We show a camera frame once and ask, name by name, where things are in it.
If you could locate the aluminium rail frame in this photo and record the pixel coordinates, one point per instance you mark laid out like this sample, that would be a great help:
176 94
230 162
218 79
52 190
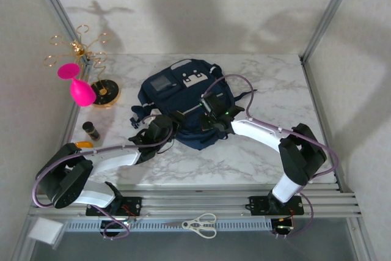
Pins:
195 203

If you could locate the black control board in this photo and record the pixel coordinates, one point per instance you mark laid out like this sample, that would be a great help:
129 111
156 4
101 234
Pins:
282 224

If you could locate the small black cylinder bottle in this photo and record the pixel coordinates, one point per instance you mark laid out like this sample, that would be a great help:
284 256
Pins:
91 130

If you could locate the orange round lid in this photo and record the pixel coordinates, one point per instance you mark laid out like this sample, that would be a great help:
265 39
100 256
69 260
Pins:
85 144

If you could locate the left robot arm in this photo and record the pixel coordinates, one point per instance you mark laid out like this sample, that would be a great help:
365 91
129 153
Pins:
67 178

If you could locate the white paper pad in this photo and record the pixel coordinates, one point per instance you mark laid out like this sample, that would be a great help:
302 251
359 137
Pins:
44 230

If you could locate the navy blue backpack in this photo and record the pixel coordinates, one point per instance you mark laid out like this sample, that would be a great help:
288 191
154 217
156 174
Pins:
183 96

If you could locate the pink plastic goblet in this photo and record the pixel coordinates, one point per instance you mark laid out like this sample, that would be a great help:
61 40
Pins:
82 93

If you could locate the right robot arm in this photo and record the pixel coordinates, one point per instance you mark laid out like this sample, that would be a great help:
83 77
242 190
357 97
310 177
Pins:
302 154

